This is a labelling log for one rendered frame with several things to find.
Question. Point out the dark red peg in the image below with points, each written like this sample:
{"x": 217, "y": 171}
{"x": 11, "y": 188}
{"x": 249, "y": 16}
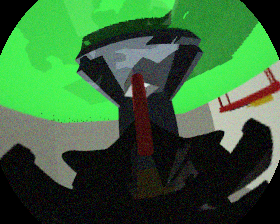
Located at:
{"x": 144, "y": 139}

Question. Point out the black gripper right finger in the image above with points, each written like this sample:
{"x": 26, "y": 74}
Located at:
{"x": 171, "y": 152}

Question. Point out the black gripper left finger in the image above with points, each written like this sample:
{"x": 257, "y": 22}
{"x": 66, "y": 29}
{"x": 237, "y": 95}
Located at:
{"x": 120, "y": 159}

